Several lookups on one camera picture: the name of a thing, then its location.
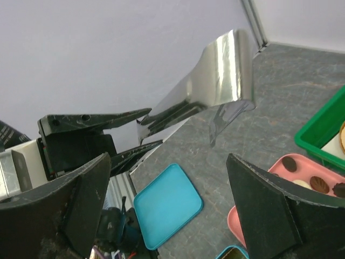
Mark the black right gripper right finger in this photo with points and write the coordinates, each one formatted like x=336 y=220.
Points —
x=280 y=219

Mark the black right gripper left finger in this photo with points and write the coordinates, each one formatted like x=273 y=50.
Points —
x=58 y=219

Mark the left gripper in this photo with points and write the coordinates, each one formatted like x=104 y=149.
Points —
x=67 y=151

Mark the pink chocolate tray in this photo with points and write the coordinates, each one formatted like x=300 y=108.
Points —
x=307 y=173

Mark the metal tongs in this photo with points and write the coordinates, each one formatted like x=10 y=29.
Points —
x=222 y=78

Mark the blue chocolate tin box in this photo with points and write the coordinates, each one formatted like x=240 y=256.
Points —
x=233 y=252

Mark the green plastic crate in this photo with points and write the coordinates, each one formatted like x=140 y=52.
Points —
x=321 y=128

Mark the blue tin lid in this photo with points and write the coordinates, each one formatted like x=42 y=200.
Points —
x=166 y=205

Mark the decorated ceramic plate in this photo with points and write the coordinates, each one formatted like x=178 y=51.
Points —
x=342 y=137

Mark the aluminium frame rail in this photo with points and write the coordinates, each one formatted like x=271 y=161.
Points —
x=255 y=24

